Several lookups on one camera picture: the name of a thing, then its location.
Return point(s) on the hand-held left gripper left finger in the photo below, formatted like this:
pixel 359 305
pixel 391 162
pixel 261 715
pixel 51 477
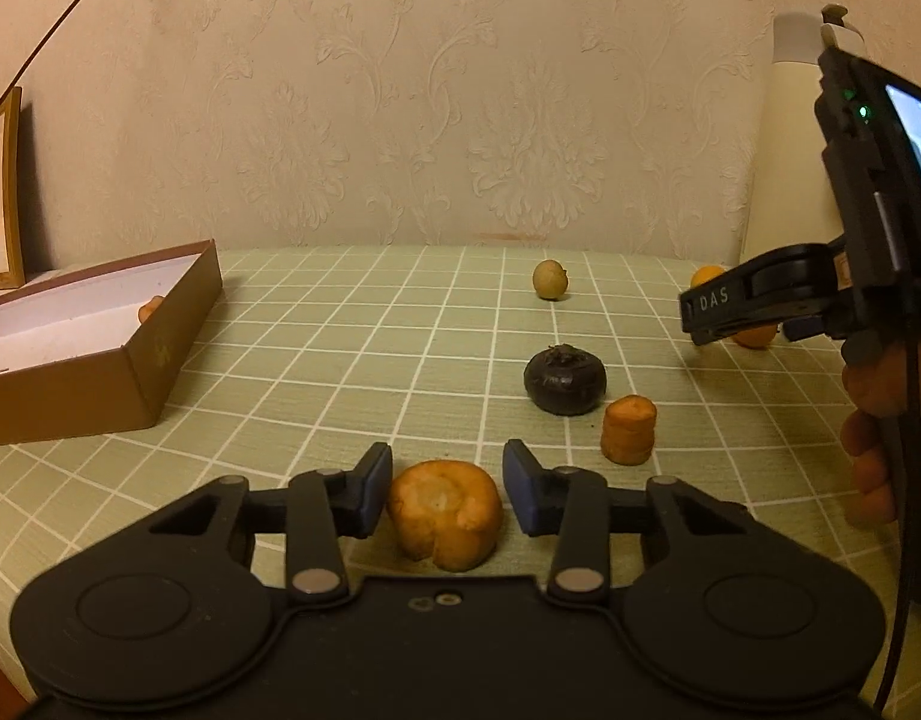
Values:
pixel 374 487

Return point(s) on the golden round pastry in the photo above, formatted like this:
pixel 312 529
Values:
pixel 445 514

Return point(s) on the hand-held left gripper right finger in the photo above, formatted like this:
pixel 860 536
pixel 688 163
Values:
pixel 522 484

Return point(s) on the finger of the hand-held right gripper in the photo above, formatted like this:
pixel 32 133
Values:
pixel 803 328
pixel 760 289

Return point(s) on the person's right hand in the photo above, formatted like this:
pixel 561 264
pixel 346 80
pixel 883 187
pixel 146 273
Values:
pixel 869 465

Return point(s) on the white bottle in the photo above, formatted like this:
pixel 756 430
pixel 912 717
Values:
pixel 790 150

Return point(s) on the small orange pastry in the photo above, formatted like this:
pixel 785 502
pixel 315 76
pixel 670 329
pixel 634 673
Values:
pixel 629 431

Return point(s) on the brown cardboard box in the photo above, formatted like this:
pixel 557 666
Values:
pixel 70 397

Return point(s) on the green checkered tablecloth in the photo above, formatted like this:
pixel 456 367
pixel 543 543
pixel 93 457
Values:
pixel 355 360

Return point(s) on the orange tangerine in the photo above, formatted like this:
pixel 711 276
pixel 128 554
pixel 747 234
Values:
pixel 756 335

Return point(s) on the dark water chestnut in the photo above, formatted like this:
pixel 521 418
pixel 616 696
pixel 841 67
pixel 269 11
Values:
pixel 565 384

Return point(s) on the small orange round piece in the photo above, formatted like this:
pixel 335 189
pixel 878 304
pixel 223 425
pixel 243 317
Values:
pixel 151 307

